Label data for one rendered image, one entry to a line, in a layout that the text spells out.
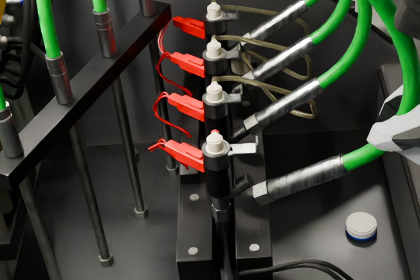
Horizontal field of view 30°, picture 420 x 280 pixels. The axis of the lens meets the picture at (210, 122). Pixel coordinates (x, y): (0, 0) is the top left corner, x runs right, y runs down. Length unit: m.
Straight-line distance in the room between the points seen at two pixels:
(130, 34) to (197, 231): 0.25
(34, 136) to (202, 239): 0.21
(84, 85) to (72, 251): 0.28
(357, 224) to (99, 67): 0.39
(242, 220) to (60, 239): 0.31
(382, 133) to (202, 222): 0.31
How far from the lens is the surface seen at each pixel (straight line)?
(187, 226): 0.85
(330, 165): 0.67
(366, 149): 0.65
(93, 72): 0.88
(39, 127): 0.82
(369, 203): 1.08
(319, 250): 1.02
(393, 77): 1.10
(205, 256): 0.83
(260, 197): 0.71
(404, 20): 0.51
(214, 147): 0.76
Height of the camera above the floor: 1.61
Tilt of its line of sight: 40 degrees down
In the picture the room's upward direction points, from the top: 6 degrees counter-clockwise
